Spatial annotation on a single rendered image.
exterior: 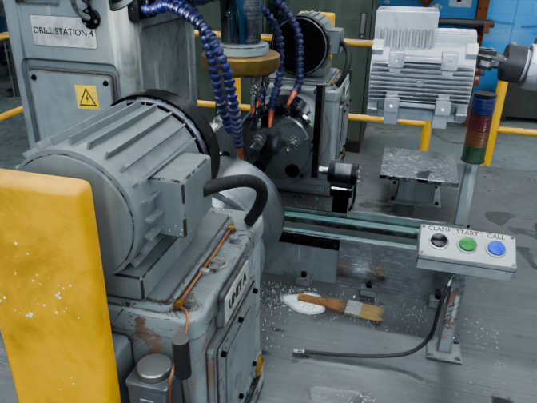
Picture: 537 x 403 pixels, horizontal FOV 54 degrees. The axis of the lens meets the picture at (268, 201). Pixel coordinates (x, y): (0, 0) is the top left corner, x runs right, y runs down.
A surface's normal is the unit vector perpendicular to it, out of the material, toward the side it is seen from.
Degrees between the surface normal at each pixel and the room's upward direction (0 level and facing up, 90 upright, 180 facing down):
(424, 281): 90
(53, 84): 90
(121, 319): 90
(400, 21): 90
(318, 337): 0
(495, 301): 0
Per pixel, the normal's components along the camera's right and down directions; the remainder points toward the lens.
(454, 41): -0.26, 0.39
